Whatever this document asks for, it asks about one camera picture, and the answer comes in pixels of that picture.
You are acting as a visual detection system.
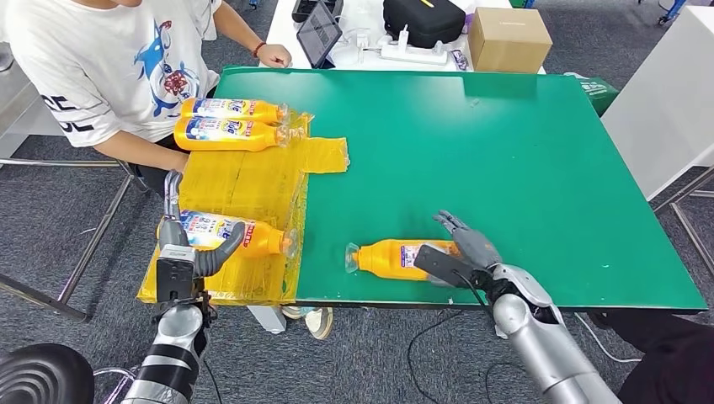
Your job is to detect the white power strip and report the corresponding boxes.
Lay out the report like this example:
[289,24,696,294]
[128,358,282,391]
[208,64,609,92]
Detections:
[380,43,449,66]

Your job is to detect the white floor cable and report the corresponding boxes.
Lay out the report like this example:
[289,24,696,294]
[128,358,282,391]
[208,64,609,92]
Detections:
[574,311,642,364]

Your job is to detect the white table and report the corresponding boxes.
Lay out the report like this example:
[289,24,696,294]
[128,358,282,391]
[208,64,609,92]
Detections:
[599,5,714,202]

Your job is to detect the seated person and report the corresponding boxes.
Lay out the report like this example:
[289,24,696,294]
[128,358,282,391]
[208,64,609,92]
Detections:
[3,0,293,196]

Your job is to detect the green bag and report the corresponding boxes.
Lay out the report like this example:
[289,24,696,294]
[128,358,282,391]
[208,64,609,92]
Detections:
[563,71,621,118]

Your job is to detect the white shoe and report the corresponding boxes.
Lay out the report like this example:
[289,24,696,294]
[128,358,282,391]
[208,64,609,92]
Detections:
[281,306,334,341]

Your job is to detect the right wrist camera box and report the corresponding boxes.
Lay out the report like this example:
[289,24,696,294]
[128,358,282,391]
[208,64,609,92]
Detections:
[413,244,475,290]

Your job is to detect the white table leg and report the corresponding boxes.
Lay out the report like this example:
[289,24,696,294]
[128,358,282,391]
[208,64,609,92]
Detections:
[247,305,287,336]

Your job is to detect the white desk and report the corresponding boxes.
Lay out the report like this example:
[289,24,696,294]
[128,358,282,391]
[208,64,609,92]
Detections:
[258,0,546,75]

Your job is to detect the black floor cable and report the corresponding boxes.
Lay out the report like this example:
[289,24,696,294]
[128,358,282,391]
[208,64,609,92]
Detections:
[406,309,528,404]

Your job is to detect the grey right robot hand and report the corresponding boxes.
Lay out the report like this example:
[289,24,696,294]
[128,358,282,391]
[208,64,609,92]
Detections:
[432,210,504,272]

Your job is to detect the yellow taped mat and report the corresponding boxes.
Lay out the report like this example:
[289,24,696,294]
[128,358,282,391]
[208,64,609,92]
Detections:
[136,111,351,306]

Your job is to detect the person's left hand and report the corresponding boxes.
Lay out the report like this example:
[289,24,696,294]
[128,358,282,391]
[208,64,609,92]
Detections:
[256,43,293,70]

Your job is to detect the black carry bag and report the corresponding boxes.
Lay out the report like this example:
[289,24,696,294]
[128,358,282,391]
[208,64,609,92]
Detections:
[382,0,466,51]

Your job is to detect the orange detergent bottle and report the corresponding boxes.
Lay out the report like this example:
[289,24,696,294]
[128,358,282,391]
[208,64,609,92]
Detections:
[179,98,290,126]
[344,239,464,282]
[173,115,305,152]
[157,210,300,260]

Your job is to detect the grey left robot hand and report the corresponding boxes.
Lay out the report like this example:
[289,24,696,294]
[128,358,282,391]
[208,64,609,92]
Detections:
[157,169,247,279]

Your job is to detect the cardboard box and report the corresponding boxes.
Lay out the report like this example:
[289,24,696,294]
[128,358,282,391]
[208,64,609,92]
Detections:
[467,7,554,75]

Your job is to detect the black tablet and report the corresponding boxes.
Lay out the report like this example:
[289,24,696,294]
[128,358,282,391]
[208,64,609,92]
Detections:
[296,1,344,70]

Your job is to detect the black round stool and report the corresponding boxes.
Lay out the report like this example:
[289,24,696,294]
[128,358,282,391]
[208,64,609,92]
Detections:
[0,343,96,404]

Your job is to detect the black tray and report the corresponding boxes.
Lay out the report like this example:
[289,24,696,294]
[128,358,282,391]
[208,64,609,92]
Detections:
[291,0,344,24]

